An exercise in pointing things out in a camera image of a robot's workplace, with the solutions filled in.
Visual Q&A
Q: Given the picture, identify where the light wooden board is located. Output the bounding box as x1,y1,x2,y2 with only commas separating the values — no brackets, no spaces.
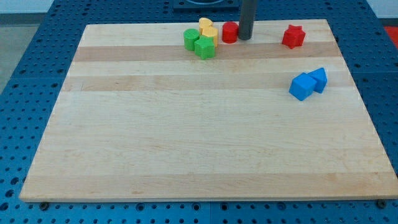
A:
20,19,397,202

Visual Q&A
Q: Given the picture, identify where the red star block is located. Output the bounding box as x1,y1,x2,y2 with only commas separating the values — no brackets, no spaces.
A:
282,24,306,49

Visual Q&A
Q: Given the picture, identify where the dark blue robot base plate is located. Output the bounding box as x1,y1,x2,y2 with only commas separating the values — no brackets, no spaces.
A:
172,0,241,13

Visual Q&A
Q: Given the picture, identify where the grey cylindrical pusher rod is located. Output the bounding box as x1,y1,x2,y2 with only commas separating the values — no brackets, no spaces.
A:
238,0,258,40

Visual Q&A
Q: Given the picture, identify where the yellow hexagon block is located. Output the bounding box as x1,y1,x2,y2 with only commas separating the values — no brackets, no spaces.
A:
201,27,218,47

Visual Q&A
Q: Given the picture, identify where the green cylinder block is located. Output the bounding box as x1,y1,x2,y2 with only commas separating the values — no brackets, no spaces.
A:
183,29,200,51

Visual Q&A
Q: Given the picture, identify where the green star block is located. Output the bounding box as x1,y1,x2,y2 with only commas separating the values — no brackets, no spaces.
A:
194,35,215,60

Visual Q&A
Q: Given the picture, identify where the red cylinder block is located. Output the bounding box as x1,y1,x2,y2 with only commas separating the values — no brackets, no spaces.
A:
221,21,239,44

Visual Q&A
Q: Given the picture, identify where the blue cube block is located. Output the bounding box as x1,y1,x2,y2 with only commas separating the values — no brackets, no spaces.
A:
289,73,317,101

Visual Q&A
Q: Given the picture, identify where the blue triangular prism block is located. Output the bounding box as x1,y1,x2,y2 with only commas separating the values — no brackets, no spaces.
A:
308,67,328,94

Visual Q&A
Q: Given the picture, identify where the yellow heart block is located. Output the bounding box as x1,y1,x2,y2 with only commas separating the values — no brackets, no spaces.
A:
198,17,213,34

